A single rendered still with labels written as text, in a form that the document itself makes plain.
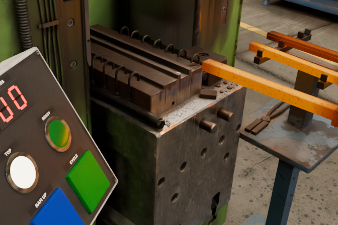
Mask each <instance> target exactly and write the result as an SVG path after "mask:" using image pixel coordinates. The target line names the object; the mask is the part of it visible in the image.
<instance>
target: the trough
mask: <svg viewBox="0 0 338 225"><path fill-rule="evenodd" d="M90 36H93V37H95V38H97V39H100V40H102V41H104V42H107V43H109V44H111V45H114V46H116V47H118V48H121V49H123V50H125V51H128V52H130V53H132V54H135V55H137V56H139V57H142V58H144V59H146V60H149V61H151V62H153V63H156V64H158V65H160V66H163V67H165V68H167V69H170V70H172V71H175V72H180V73H181V79H182V78H184V77H186V76H188V75H189V70H188V69H186V68H183V67H181V66H179V65H176V64H174V63H171V62H169V61H167V60H164V59H162V58H159V57H157V56H154V55H152V54H150V53H147V52H145V51H142V50H140V49H138V48H135V47H133V46H130V45H128V44H125V43H123V42H121V41H118V40H116V39H113V38H111V37H109V36H106V35H104V34H101V33H99V32H96V31H94V30H92V29H90Z"/></svg>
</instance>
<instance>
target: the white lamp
mask: <svg viewBox="0 0 338 225"><path fill-rule="evenodd" d="M35 176H36V172H35V168H34V165H33V163H32V162H31V161H30V160H29V159H28V158H26V157H23V156H20V157H17V158H16V159H14V161H13V162H12V164H11V177H12V180H13V181H14V183H15V184H16V185H17V186H19V187H20V188H28V187H30V186H31V185H32V184H33V183H34V180H35Z"/></svg>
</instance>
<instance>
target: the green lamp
mask: <svg viewBox="0 0 338 225"><path fill-rule="evenodd" d="M49 137H50V139H51V141H52V143H53V144H54V145H55V146H57V147H60V148H63V147H65V146H66V145H67V143H68V139H69V134H68V130H67V128H66V126H65V125H64V123H63V122H61V121H59V120H54V121H52V122H51V123H50V125H49Z"/></svg>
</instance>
